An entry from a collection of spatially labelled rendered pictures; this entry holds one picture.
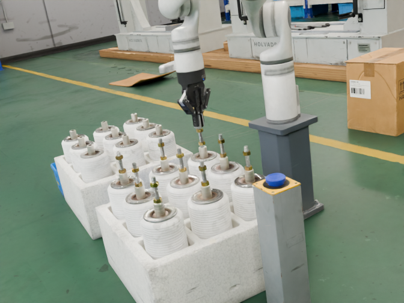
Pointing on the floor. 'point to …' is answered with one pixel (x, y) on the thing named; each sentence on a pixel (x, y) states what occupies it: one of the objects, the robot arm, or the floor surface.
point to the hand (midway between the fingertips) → (198, 120)
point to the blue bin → (57, 177)
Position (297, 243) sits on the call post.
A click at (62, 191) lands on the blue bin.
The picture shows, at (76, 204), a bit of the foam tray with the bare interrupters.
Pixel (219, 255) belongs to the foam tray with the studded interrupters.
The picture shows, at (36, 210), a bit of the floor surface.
